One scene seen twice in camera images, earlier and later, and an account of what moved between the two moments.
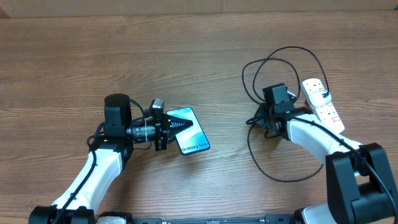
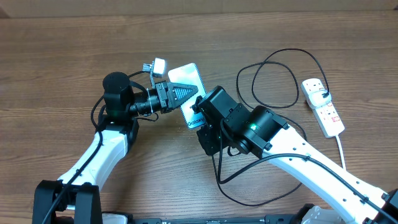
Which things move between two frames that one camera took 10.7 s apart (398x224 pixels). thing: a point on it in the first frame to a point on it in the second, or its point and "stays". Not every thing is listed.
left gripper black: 163,122 to 167,96
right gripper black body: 265,123 to 214,139
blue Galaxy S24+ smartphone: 192,139 to 189,74
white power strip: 326,112 stays
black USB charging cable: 247,121 to 262,64
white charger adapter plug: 317,99 stays
